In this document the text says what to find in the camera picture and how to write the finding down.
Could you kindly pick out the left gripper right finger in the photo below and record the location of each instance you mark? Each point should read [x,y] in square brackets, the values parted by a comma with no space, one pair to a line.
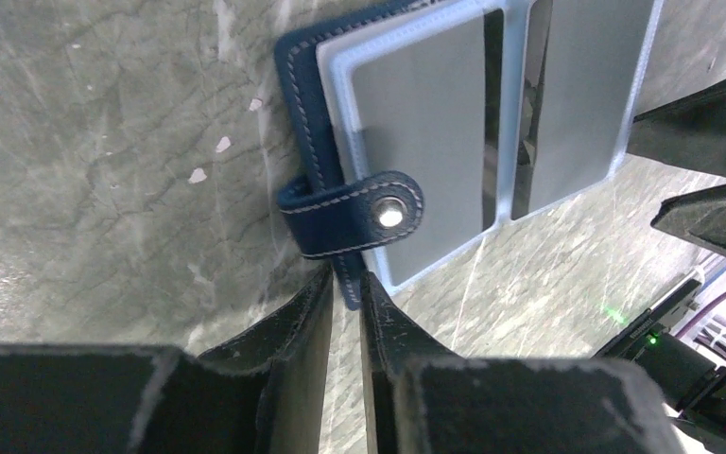
[420,397]

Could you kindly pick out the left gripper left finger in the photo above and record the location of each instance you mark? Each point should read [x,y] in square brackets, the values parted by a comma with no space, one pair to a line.
[259,392]

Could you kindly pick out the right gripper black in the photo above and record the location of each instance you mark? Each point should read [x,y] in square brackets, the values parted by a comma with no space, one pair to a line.
[693,385]

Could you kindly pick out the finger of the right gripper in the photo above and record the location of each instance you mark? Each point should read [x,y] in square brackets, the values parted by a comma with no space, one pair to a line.
[688,133]

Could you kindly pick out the blue leather card holder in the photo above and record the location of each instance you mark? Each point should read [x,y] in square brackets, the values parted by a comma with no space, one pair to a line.
[425,125]

